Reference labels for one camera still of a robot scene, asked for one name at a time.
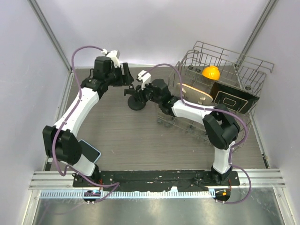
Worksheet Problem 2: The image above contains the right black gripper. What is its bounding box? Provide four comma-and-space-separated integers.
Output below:
134, 79, 162, 105

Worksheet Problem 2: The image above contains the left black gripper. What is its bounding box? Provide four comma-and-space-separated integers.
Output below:
105, 63, 134, 87

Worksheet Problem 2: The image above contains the black phone stand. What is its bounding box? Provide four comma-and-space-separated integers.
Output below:
127, 95, 146, 111

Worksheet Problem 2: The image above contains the phone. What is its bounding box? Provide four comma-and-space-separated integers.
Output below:
79, 139, 101, 163

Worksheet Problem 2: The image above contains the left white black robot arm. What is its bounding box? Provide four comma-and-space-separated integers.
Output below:
42, 51, 134, 187

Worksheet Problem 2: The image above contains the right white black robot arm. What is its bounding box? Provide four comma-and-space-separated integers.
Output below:
124, 79, 240, 185

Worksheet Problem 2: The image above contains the oval wooden board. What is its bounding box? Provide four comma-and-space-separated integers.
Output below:
176, 83, 213, 105

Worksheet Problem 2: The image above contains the orange bowl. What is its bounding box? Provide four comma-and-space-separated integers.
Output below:
202, 66, 221, 80

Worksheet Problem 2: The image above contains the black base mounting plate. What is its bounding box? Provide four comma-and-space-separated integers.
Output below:
72, 169, 240, 193

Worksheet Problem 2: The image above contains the black square plate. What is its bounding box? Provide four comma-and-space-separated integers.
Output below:
210, 82, 260, 114

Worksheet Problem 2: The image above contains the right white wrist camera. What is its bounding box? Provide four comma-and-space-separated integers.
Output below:
136, 70, 151, 90

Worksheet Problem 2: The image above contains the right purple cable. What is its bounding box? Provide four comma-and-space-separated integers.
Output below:
145, 63, 252, 204

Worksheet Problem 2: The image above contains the purple cable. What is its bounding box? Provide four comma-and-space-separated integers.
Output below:
52, 45, 122, 203
145, 63, 252, 204

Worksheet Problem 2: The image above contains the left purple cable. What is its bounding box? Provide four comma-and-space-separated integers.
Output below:
52, 45, 122, 203

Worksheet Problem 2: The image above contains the white slotted cable duct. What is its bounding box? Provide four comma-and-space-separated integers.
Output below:
40, 189, 215, 199

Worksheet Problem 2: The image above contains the aluminium frame rail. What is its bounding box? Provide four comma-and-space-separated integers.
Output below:
29, 169, 286, 190

